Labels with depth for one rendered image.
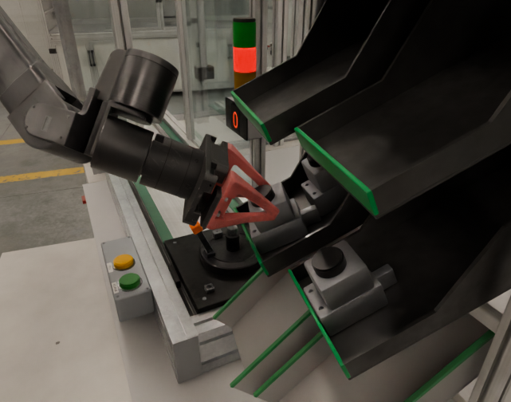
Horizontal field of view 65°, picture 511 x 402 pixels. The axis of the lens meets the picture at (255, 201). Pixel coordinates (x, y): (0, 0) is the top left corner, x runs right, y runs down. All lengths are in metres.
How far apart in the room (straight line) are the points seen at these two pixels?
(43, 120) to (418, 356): 0.46
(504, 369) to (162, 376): 0.56
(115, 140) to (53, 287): 0.69
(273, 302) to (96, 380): 0.36
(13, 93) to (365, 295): 0.41
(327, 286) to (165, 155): 0.20
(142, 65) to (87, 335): 0.62
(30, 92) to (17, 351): 0.58
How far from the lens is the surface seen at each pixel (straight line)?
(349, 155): 0.34
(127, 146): 0.42
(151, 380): 0.81
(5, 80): 0.52
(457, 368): 0.45
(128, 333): 0.89
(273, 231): 0.47
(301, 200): 0.54
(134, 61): 0.44
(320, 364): 0.57
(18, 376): 0.90
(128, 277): 0.84
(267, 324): 0.63
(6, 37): 0.55
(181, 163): 0.42
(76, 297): 1.01
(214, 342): 0.75
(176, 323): 0.76
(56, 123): 0.45
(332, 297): 0.37
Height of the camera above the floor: 1.48
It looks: 29 degrees down
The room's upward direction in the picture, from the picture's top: straight up
